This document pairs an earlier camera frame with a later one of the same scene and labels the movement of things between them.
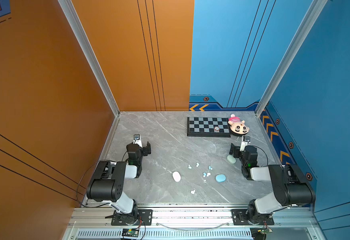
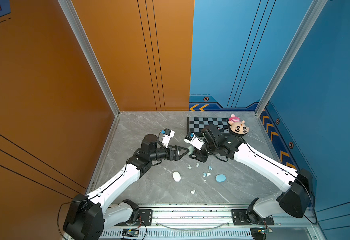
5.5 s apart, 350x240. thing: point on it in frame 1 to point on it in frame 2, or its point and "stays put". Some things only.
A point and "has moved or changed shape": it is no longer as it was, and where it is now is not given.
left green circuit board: (133, 232) stays put
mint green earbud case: (231, 158) has moved or changed shape
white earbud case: (176, 176) stays put
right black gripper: (237, 150) to (198, 155)
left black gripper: (146, 151) to (175, 153)
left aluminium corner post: (70, 9) stays put
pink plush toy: (236, 127) stays put
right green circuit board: (264, 231) stays put
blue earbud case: (220, 178) stays put
